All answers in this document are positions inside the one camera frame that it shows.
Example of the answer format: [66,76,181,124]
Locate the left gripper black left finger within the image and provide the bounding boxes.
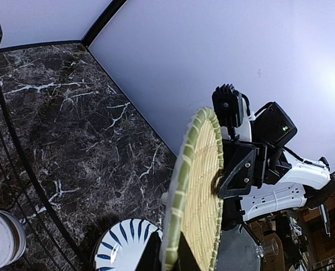
[135,232,161,271]

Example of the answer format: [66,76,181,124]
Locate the white cup with brown band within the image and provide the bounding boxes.
[0,210,27,268]

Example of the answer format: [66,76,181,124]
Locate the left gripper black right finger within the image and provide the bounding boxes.
[174,235,201,271]

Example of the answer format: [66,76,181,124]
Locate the grey deer pattern plate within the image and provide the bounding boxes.
[90,241,100,269]

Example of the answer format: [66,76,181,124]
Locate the black wire dish rack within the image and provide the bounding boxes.
[0,24,94,270]

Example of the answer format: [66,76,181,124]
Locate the blue striped white plate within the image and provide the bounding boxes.
[95,218,162,270]

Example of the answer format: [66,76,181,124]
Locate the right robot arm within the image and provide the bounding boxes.
[217,139,335,230]

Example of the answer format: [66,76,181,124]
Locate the woven yellow green plate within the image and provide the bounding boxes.
[160,107,223,270]

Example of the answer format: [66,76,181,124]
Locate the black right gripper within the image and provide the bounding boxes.
[217,139,290,199]

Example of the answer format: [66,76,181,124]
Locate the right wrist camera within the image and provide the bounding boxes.
[212,84,297,148]

